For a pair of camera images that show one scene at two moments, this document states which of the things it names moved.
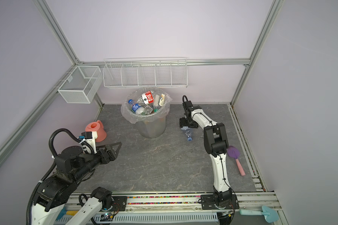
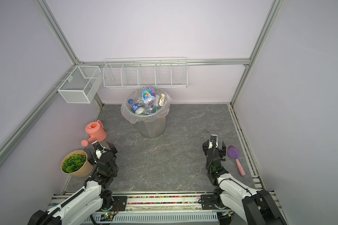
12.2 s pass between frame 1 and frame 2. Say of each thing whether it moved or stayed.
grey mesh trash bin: stayed
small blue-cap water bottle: stayed
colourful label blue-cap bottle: moved
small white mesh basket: stayed
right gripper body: moved
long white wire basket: stayed
